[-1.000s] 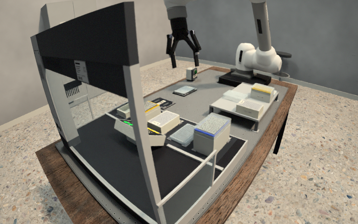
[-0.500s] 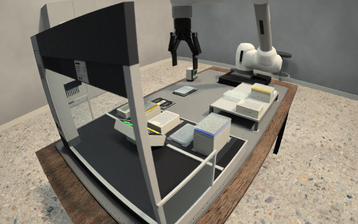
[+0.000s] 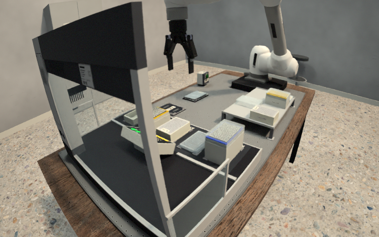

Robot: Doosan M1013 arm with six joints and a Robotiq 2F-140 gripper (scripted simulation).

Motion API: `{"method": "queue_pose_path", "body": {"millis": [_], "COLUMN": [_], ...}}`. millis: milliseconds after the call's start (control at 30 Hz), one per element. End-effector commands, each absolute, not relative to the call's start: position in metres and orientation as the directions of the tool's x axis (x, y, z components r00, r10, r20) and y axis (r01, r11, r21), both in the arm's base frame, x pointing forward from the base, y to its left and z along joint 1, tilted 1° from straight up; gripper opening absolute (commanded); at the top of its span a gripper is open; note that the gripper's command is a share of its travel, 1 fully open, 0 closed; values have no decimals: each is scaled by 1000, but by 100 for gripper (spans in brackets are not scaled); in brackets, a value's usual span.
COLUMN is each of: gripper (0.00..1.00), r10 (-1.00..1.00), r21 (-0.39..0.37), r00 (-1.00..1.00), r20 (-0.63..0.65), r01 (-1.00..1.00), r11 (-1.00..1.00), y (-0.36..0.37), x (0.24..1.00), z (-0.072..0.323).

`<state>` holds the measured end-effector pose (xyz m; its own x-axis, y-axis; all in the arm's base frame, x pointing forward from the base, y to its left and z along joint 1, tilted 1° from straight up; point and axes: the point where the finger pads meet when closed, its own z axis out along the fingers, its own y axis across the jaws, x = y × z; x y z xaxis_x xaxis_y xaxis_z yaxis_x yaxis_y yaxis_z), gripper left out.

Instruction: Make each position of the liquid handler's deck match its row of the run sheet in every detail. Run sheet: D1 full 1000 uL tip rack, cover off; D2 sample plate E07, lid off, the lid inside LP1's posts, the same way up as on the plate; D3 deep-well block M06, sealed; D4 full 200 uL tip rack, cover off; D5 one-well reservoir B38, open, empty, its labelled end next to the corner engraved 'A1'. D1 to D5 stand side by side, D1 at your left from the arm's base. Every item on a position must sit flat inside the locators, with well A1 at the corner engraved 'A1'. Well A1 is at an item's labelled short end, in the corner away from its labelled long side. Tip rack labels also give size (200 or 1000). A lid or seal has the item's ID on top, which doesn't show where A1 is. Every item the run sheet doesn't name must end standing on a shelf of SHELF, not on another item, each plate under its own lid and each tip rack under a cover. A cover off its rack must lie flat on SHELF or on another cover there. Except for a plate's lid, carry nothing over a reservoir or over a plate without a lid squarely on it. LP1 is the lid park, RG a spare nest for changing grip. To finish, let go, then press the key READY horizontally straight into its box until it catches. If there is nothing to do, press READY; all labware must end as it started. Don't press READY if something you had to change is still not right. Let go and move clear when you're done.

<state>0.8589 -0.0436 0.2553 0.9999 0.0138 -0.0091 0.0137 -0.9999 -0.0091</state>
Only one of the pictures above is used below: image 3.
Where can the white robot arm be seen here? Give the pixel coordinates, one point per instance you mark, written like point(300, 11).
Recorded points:
point(279, 62)

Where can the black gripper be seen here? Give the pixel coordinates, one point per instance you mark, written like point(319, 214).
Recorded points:
point(178, 35)

